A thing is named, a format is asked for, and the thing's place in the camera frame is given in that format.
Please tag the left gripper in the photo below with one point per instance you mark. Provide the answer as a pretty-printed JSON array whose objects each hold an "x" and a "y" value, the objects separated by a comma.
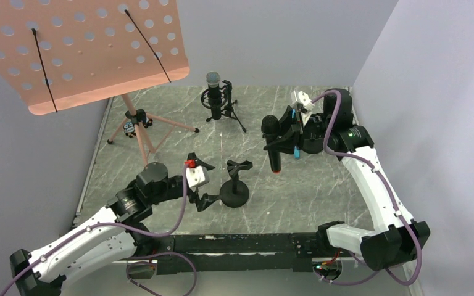
[{"x": 193, "y": 196}]

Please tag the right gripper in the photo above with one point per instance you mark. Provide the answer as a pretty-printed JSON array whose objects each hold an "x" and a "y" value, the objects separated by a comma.
[{"x": 287, "y": 133}]

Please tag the black microphone orange end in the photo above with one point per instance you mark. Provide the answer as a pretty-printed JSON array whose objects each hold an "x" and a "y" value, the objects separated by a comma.
[{"x": 270, "y": 128}]

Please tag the black round-base mic stand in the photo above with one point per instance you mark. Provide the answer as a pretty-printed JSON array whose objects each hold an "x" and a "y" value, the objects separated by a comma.
[{"x": 235, "y": 193}]

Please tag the black shock mount tripod stand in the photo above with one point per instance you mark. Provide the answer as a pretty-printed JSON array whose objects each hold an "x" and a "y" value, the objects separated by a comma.
[{"x": 227, "y": 108}]

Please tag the black microphone silver grille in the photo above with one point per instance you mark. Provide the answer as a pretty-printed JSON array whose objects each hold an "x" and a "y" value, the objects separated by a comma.
[{"x": 214, "y": 95}]

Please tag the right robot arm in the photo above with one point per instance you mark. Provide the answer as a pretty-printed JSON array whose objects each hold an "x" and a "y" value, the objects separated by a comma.
[{"x": 396, "y": 237}]

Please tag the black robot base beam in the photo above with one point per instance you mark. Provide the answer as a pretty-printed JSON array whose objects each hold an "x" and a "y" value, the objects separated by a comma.
[{"x": 298, "y": 252}]

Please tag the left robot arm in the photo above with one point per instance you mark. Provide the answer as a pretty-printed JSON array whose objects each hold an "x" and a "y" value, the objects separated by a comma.
[{"x": 113, "y": 233}]

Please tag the pink perforated music stand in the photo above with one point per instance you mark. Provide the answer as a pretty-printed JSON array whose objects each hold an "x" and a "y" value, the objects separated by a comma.
[{"x": 59, "y": 55}]

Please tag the blue microphone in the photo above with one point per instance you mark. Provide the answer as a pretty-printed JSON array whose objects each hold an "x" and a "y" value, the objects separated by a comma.
[{"x": 297, "y": 152}]

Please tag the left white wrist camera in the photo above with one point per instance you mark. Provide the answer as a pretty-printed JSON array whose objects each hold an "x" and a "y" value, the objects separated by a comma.
[{"x": 197, "y": 177}]

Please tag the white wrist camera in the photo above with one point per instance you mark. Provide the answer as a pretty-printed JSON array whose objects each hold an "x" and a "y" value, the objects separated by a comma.
[
  {"x": 197, "y": 177},
  {"x": 301, "y": 102}
]

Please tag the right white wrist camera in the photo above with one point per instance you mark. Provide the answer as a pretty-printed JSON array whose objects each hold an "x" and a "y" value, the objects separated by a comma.
[{"x": 301, "y": 102}]

